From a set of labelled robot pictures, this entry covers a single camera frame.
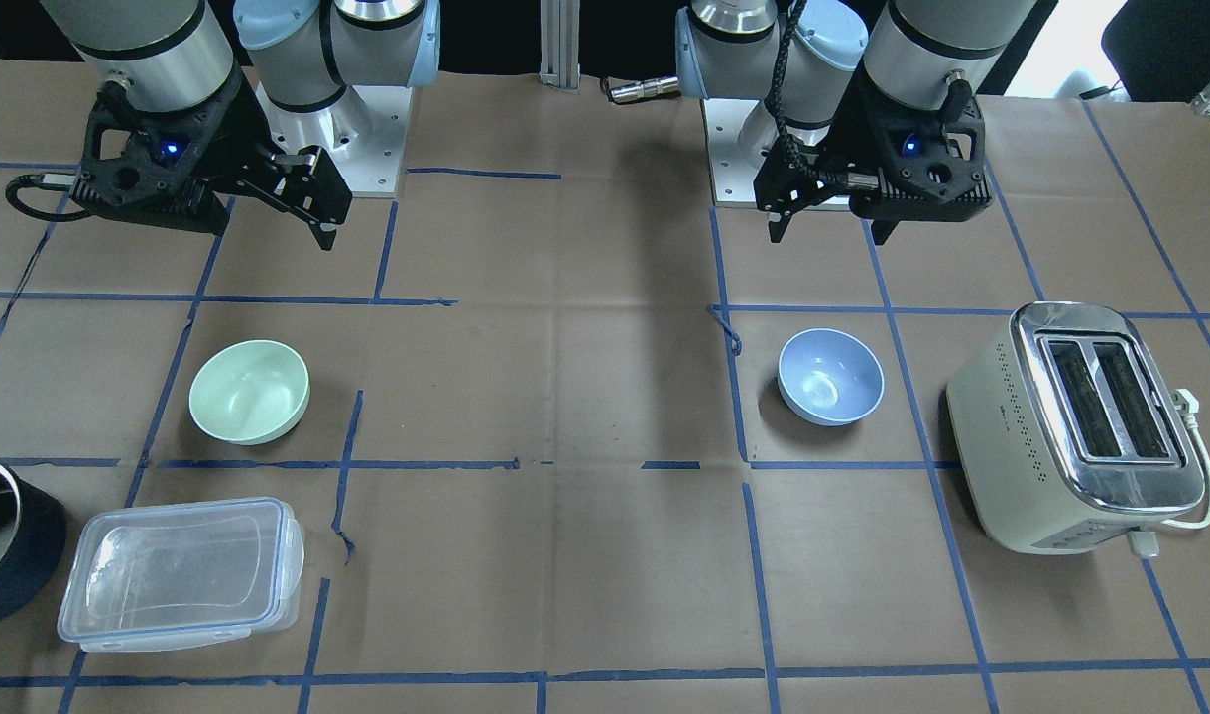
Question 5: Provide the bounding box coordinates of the black gripper, viewer right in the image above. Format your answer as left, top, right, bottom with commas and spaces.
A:
756, 71, 992, 247

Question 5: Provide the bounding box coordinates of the black gripper, viewer left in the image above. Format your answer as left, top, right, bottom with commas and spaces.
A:
70, 67, 355, 251

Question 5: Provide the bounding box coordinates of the blue bowl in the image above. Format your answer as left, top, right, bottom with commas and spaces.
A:
777, 328, 886, 426

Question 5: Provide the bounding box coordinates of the green bowl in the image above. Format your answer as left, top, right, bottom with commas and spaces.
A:
188, 339, 311, 447

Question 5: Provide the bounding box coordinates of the grey robot arm, viewer left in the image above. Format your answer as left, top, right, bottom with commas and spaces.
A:
34, 1, 440, 251

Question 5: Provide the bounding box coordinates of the grey robot arm, viewer right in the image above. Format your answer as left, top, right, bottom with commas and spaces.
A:
674, 1, 1031, 244

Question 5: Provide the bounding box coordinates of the silver cylindrical connector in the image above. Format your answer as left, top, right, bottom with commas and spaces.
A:
599, 76, 681, 106

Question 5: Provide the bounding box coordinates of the cream and chrome toaster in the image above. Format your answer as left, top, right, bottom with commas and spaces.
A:
945, 301, 1210, 559

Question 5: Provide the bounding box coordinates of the clear plastic food container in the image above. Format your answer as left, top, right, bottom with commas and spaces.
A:
57, 497, 304, 653

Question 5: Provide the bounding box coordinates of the dark blue steel pot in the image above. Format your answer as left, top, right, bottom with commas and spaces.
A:
0, 462, 68, 621

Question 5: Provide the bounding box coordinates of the black braided cable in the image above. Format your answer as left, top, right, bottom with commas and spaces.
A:
772, 0, 878, 191

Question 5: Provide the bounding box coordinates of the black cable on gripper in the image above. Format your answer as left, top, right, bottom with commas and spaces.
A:
5, 174, 80, 223

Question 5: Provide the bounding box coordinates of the aluminium profile post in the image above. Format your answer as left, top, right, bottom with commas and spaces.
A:
538, 0, 581, 93

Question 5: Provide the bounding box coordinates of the white toaster power cable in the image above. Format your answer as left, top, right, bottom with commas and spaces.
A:
1127, 388, 1210, 558

